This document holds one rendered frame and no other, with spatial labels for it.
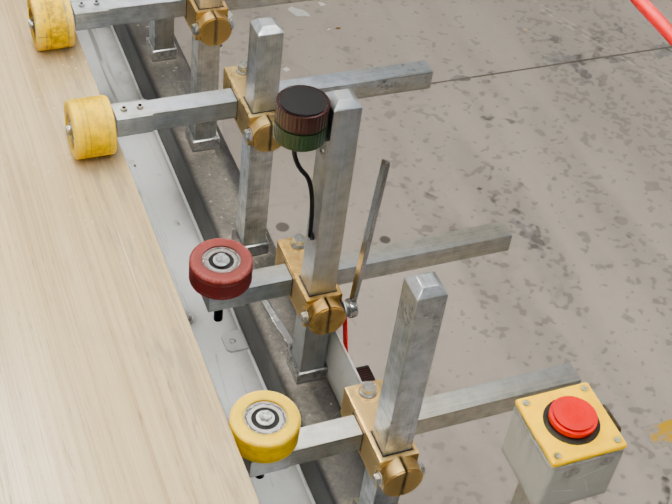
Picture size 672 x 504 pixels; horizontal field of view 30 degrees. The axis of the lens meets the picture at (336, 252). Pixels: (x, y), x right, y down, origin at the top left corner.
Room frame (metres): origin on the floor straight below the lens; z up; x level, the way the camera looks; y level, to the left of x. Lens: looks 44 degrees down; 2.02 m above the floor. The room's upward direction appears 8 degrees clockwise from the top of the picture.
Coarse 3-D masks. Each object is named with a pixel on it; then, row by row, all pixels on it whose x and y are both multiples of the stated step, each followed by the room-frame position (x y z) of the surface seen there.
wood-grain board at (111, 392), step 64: (0, 0) 1.59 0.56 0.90; (0, 64) 1.44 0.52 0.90; (64, 64) 1.46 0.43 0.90; (0, 128) 1.30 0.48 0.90; (64, 128) 1.31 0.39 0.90; (0, 192) 1.17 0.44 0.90; (64, 192) 1.19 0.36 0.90; (128, 192) 1.21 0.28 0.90; (0, 256) 1.06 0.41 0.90; (64, 256) 1.07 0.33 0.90; (128, 256) 1.09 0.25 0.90; (0, 320) 0.96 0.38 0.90; (64, 320) 0.97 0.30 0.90; (128, 320) 0.99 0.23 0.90; (0, 384) 0.86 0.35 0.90; (64, 384) 0.88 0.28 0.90; (128, 384) 0.89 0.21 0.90; (192, 384) 0.90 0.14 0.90; (0, 448) 0.78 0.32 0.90; (64, 448) 0.79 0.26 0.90; (128, 448) 0.80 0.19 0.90; (192, 448) 0.82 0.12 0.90
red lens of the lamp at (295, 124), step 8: (328, 104) 1.10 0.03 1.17; (280, 112) 1.08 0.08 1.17; (328, 112) 1.09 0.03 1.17; (280, 120) 1.08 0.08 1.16; (288, 120) 1.07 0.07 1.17; (296, 120) 1.07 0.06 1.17; (304, 120) 1.07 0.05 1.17; (312, 120) 1.07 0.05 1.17; (320, 120) 1.08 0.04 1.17; (288, 128) 1.07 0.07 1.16; (296, 128) 1.07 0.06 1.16; (304, 128) 1.07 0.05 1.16; (312, 128) 1.07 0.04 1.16; (320, 128) 1.08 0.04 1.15
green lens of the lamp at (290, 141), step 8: (280, 128) 1.08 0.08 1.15; (280, 136) 1.08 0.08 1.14; (288, 136) 1.07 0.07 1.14; (296, 136) 1.07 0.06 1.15; (304, 136) 1.07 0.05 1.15; (312, 136) 1.07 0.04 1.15; (320, 136) 1.08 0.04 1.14; (280, 144) 1.08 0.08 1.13; (288, 144) 1.07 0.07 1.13; (296, 144) 1.07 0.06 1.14; (304, 144) 1.07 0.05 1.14; (312, 144) 1.07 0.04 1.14; (320, 144) 1.08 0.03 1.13
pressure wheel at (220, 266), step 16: (208, 240) 1.13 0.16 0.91; (224, 240) 1.14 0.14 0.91; (192, 256) 1.10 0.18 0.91; (208, 256) 1.11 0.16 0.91; (224, 256) 1.10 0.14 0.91; (240, 256) 1.11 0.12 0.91; (192, 272) 1.08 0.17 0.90; (208, 272) 1.08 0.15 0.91; (224, 272) 1.08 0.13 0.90; (240, 272) 1.08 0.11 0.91; (208, 288) 1.06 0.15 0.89; (224, 288) 1.06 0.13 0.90; (240, 288) 1.08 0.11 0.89
